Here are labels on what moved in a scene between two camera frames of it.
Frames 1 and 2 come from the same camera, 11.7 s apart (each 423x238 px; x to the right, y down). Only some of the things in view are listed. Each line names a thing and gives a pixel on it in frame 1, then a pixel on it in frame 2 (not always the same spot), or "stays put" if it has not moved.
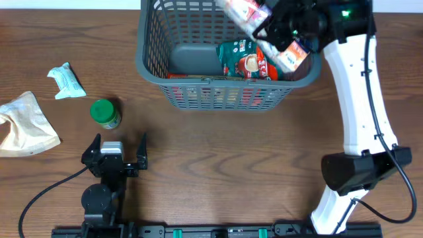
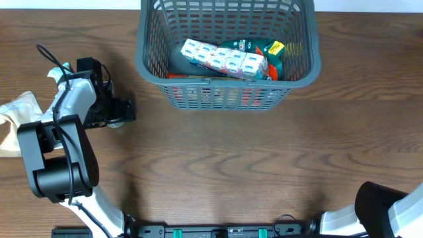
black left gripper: (93, 158) -> (115, 111)
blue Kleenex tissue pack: (250, 14) -> (225, 61)
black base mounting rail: (375, 231) stays put
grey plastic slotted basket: (182, 37) stays put
